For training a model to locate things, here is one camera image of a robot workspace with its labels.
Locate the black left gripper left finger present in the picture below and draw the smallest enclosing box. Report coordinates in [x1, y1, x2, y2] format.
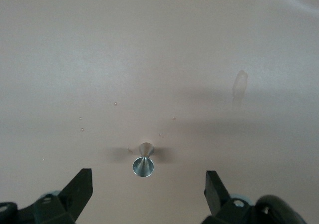
[0, 168, 93, 224]

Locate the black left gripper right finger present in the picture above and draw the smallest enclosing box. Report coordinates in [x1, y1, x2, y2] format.
[199, 170, 257, 224]

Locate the steel double-cone jigger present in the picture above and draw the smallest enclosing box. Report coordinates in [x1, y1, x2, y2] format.
[132, 141, 155, 178]

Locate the brown table mat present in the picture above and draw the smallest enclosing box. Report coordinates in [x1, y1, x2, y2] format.
[0, 0, 319, 224]

